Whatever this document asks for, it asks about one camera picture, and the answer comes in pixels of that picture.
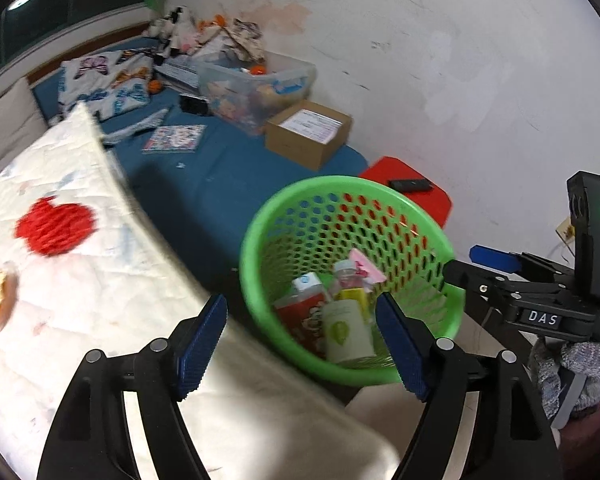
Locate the small black box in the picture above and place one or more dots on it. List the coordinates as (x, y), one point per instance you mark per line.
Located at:
(192, 105)

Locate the blue patterned cloth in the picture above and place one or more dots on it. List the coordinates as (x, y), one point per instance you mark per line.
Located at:
(140, 125)

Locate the small clear bottle orange drink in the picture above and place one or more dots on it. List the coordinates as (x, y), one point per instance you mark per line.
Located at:
(350, 285)

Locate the red foam fruit net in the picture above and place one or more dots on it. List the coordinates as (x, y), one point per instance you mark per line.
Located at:
(55, 225)

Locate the wall socket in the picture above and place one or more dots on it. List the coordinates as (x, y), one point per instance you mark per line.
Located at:
(565, 229)

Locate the person's right forearm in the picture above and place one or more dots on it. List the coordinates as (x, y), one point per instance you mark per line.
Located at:
(595, 445)

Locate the clear plastic storage box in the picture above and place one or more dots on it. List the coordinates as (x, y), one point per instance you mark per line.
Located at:
(240, 95)

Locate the brown cardboard box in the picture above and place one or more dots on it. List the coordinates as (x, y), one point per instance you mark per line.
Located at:
(300, 145)

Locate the orange plush toy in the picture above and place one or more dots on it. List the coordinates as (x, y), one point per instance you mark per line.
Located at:
(212, 21)

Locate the butterfly print pillow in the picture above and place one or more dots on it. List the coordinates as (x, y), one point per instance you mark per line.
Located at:
(110, 85)

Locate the dark window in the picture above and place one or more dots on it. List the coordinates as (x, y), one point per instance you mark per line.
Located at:
(55, 0)

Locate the black white cow plush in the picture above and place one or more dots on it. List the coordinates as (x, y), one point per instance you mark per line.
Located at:
(172, 30)

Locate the white printed quilted mat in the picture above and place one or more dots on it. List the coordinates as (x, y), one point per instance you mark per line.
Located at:
(80, 310)

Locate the white paper cup green label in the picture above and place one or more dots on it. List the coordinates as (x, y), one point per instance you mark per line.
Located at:
(345, 330)

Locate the black remote control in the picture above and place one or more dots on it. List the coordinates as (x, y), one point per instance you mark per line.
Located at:
(410, 185)

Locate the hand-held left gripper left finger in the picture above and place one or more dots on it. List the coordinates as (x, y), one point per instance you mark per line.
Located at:
(202, 345)

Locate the colourful printed booklet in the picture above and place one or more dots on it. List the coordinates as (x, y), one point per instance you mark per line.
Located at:
(175, 139)

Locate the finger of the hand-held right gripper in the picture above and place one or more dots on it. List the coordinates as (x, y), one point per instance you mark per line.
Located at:
(495, 257)
(472, 280)

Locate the grey pillow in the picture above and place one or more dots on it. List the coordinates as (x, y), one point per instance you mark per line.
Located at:
(5, 125)

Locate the pink snack packet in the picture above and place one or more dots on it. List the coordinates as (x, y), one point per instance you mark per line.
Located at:
(367, 265)

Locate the green plastic basket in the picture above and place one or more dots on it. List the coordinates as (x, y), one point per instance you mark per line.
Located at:
(249, 260)

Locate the person's right hand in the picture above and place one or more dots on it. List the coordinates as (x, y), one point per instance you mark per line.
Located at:
(597, 365)

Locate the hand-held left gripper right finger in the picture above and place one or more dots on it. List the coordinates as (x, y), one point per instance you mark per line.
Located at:
(400, 350)

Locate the red plastic stool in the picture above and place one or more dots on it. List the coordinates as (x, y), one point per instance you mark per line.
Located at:
(430, 205)

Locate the small orange ball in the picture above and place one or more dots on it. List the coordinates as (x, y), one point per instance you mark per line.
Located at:
(155, 87)

